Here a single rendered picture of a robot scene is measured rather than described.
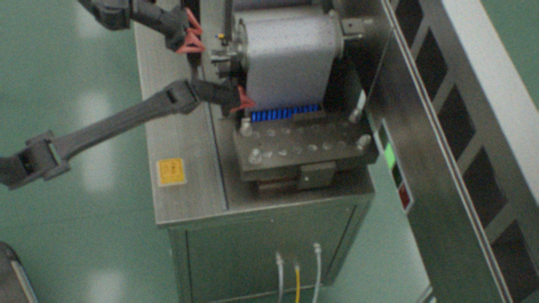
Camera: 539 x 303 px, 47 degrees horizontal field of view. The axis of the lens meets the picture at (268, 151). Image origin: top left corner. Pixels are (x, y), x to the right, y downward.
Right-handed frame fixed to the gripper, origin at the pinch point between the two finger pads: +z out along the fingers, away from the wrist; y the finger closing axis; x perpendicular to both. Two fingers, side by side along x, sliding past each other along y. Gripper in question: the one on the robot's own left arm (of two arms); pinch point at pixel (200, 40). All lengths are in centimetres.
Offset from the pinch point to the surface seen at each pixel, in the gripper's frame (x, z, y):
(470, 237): 37, 29, 66
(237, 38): 4.5, 9.2, -2.0
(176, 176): -35.9, 17.5, 16.8
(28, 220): -149, 27, -23
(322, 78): 9.3, 36.5, 3.3
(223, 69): -9.2, 16.3, -4.3
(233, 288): -77, 73, 29
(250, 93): -6.3, 22.6, 3.7
